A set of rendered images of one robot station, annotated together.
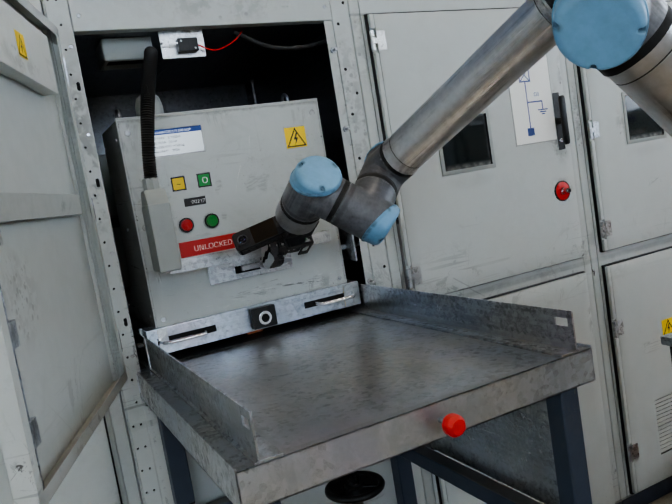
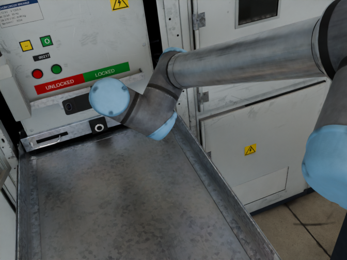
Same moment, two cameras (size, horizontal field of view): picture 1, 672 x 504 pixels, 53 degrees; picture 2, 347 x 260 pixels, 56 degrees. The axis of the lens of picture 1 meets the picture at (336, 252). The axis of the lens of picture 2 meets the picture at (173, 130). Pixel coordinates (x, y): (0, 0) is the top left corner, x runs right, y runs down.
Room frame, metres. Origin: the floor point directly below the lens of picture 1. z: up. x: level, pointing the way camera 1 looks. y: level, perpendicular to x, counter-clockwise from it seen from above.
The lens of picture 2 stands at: (0.64, -0.24, 1.60)
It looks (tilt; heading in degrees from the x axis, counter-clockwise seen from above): 38 degrees down; 10
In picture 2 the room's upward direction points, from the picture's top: 7 degrees counter-clockwise
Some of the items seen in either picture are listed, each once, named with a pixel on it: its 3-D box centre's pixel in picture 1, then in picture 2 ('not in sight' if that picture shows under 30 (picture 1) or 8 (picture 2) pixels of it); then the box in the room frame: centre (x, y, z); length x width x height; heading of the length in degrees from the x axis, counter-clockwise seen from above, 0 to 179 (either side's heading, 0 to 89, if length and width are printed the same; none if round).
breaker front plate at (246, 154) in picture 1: (241, 211); (78, 61); (1.59, 0.20, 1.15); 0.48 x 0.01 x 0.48; 116
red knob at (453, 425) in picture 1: (450, 423); not in sight; (0.92, -0.12, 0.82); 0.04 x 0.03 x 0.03; 26
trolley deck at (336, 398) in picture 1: (336, 375); (126, 210); (1.24, 0.04, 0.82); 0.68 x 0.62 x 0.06; 26
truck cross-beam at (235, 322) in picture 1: (258, 315); (96, 120); (1.60, 0.21, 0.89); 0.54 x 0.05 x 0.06; 116
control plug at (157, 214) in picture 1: (160, 230); (12, 90); (1.43, 0.36, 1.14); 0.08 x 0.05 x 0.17; 26
